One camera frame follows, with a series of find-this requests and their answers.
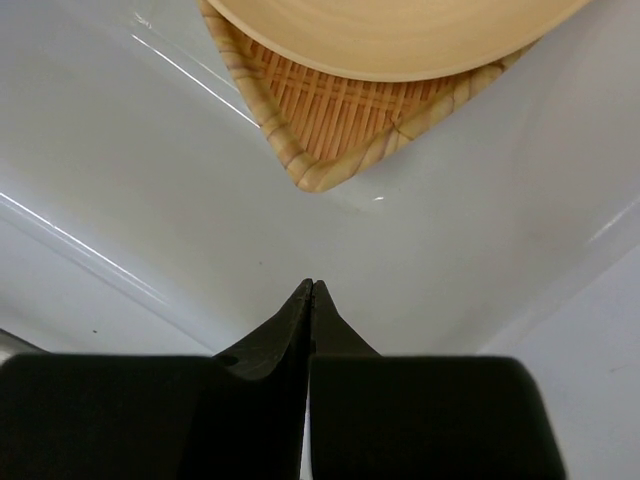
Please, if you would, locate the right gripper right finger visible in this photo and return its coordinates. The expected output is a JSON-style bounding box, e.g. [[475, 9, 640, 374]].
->
[[309, 282, 566, 479]]

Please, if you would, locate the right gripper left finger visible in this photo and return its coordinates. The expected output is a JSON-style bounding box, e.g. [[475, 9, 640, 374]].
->
[[1, 279, 313, 479]]

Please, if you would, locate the white plastic bin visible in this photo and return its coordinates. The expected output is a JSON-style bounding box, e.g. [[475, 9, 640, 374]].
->
[[1, 1, 639, 354]]

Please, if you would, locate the woven bamboo basket tray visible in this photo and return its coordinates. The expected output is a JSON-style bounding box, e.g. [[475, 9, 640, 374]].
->
[[198, 1, 528, 193]]

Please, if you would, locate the yellow plastic plate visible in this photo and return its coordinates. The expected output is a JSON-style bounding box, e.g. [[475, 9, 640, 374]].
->
[[211, 0, 588, 82]]

